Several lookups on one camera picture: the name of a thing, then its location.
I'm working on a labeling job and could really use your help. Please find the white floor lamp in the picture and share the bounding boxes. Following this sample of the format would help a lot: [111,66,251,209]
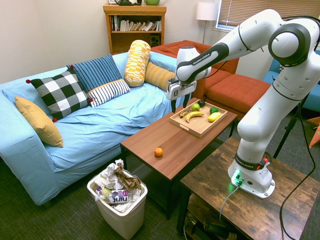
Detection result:
[196,2,220,45]

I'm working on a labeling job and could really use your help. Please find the white navy striped pillow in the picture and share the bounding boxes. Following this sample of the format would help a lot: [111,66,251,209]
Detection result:
[86,78,131,109]

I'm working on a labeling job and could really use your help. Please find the black cylindrical device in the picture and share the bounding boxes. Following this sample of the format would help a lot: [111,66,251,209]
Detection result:
[183,214,238,240]

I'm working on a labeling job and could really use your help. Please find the yellow patterned bolster pillow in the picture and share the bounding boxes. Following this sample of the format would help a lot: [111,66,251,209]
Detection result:
[123,39,152,88]

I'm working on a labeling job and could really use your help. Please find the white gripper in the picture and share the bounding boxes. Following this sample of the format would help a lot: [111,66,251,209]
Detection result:
[166,78,197,114]

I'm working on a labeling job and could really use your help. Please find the light blue sofa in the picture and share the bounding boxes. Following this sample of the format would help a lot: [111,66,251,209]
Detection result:
[0,51,193,206]

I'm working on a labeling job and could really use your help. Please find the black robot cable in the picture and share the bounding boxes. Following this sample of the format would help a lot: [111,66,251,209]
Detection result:
[279,14,320,240]

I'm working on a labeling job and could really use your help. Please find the black object on shelf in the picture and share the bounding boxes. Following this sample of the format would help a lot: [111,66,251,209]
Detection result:
[114,0,143,6]

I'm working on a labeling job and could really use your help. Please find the orange triangular object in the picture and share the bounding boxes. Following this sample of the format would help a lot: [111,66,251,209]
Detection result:
[306,116,320,149]

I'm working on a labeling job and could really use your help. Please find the crumpled brown paper bag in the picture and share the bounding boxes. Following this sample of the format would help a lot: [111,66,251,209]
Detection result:
[113,162,142,192]

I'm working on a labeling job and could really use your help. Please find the white trash bin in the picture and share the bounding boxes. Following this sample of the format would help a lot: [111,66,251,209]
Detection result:
[86,172,148,240]

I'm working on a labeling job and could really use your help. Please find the orange sofa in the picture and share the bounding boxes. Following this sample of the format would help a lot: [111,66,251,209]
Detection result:
[150,39,240,100]

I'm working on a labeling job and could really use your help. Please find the mustard striped pillow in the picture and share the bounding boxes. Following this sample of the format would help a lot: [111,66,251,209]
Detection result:
[144,61,177,92]

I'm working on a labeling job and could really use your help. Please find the brown window blinds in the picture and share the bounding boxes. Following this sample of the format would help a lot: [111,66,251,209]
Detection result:
[216,0,320,28]

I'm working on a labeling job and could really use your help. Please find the wooden bookshelf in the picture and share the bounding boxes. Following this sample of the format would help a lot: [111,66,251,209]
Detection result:
[102,4,168,55]

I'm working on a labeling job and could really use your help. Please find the wooden tray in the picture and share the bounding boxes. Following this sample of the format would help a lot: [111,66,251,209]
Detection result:
[169,97,228,139]

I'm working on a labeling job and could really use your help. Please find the hint water bottle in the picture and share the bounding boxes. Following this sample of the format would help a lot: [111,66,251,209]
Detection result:
[94,189,135,205]

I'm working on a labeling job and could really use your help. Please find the plain mustard pillow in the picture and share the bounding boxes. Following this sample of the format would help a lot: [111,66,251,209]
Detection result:
[14,95,64,148]

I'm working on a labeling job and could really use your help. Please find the black white checkered pillow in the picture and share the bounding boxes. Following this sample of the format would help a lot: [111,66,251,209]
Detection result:
[25,65,94,123]

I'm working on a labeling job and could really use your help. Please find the black speaker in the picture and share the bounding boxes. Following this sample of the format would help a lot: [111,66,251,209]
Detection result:
[149,34,161,48]

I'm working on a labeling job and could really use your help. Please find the orange ottoman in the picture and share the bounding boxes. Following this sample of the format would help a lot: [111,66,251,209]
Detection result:
[204,73,272,121]

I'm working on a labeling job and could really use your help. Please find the crumpled white paper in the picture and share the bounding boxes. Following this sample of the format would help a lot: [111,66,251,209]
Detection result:
[96,158,126,191]

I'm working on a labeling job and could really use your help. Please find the black camera tripod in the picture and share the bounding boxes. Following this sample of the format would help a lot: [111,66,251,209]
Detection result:
[272,92,311,160]

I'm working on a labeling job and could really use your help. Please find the blue chair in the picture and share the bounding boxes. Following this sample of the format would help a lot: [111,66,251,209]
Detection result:
[262,49,320,113]

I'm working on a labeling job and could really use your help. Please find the reddish wood coffee table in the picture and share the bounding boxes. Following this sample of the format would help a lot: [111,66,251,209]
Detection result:
[120,97,238,221]

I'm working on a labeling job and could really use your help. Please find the yellow squash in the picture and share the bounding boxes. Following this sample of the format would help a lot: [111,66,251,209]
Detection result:
[207,111,221,123]

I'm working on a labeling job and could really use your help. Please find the rustic brown robot table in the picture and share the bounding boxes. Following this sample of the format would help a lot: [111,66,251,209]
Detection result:
[176,136,320,240]

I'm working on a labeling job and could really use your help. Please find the grey base cable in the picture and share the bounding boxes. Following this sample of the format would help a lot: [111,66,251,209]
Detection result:
[219,183,241,222]

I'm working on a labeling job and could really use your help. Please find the row of books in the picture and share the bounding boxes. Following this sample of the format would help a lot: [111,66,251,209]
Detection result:
[110,15,162,32]

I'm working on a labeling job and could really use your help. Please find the yellow banana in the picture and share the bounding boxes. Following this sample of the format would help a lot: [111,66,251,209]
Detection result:
[184,111,205,123]

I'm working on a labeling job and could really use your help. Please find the blue striped pillow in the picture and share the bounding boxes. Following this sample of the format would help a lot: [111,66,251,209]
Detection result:
[66,53,123,94]

